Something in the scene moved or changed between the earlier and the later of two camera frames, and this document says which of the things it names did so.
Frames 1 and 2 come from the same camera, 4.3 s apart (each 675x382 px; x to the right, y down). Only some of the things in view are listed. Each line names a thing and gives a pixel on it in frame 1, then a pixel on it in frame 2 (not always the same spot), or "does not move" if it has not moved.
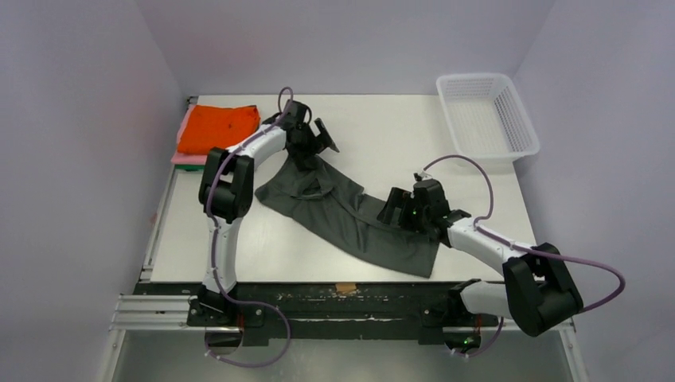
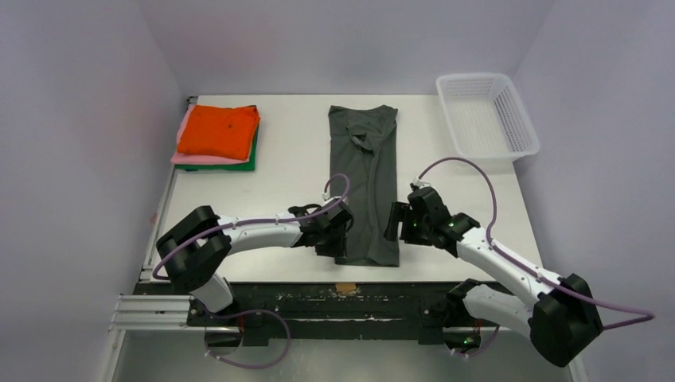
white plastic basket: (485, 117) does not move
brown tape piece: (345, 287) does not move
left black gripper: (317, 144) -> (337, 249)
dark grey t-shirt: (337, 209) -> (362, 150)
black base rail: (422, 311) does not move
